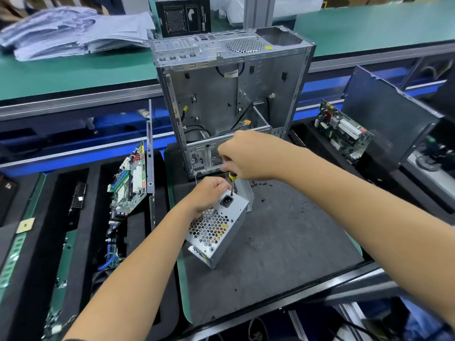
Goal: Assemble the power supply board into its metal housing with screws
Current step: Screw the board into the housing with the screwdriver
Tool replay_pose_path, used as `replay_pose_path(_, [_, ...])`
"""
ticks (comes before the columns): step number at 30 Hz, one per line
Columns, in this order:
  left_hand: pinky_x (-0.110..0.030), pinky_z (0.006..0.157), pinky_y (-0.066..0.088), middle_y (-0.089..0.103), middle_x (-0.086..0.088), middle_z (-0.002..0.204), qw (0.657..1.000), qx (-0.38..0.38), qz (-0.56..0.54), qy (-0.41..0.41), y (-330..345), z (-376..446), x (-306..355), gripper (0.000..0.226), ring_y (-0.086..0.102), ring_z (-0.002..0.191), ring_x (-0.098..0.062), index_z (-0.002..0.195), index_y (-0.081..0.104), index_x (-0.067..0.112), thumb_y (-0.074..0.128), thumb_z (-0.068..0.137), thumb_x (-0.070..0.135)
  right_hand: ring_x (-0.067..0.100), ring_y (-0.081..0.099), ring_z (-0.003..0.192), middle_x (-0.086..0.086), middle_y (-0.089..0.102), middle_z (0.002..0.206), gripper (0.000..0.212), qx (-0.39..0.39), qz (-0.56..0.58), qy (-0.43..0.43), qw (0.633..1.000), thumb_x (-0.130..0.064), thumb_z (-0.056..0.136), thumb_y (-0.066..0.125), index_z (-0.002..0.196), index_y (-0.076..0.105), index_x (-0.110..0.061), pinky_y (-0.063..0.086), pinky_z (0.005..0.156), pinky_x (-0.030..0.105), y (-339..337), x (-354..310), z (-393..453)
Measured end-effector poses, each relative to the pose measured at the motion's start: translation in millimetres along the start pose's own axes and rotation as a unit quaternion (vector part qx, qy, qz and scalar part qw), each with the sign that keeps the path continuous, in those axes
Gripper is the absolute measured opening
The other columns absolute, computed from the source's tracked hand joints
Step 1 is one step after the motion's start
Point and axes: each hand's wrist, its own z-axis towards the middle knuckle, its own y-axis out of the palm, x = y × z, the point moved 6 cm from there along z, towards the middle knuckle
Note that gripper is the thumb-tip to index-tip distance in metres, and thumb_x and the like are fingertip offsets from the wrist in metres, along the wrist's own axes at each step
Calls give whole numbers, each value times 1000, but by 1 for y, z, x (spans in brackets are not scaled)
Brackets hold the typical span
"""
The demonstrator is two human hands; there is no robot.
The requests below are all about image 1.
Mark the person's right hand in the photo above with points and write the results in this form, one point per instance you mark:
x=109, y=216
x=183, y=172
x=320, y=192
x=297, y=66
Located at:
x=254, y=154

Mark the scattered small black screws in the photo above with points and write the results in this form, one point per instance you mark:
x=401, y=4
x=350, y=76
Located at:
x=261, y=184

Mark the person's left forearm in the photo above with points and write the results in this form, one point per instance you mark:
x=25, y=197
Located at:
x=131, y=287

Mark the green motherboard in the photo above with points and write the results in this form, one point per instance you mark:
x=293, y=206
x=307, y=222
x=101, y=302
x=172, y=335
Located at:
x=128, y=182

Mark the black foam tray with recess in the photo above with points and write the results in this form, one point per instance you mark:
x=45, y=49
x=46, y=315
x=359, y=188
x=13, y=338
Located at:
x=384, y=188

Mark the small black rectangular component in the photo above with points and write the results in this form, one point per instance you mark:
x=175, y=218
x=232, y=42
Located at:
x=77, y=195

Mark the person's left hand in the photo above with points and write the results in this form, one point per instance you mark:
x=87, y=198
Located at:
x=206, y=195

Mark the green conveyor belt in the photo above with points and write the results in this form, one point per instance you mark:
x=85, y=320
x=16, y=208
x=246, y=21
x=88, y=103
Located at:
x=71, y=74

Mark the silver power supply unit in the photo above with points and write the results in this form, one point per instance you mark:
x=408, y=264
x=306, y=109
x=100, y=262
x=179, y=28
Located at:
x=213, y=234

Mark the grey metal post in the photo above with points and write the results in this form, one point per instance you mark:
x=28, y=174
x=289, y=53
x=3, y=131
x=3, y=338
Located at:
x=259, y=10

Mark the black foam work mat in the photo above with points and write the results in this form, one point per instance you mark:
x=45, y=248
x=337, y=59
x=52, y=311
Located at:
x=298, y=245

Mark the black rectangular device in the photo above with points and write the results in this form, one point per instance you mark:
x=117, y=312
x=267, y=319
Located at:
x=7, y=199

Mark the large black metal panel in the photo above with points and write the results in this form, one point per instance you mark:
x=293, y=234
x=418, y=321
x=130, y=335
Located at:
x=391, y=113

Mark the green board with white parts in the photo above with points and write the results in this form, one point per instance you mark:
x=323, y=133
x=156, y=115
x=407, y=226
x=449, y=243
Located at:
x=345, y=131

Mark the grey round metal part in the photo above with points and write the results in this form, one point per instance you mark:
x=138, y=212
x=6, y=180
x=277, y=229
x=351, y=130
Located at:
x=430, y=163

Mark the person's right forearm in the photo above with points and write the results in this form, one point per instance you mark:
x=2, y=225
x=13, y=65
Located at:
x=370, y=230

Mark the black cardboard box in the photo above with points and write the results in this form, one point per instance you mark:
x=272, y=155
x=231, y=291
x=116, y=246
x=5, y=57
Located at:
x=181, y=16

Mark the black foam tray with slots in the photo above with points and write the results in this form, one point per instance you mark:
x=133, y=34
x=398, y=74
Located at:
x=89, y=245

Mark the silver metal computer case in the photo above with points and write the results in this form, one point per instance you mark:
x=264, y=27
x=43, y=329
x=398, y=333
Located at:
x=227, y=88

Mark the stack of grey paper sheets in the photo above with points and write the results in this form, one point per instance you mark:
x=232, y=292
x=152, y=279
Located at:
x=64, y=35

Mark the long green memory strip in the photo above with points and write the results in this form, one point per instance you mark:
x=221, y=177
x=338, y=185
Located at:
x=18, y=245
x=60, y=280

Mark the grey metal conveyor rail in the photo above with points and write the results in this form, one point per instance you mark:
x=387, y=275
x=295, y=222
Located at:
x=71, y=103

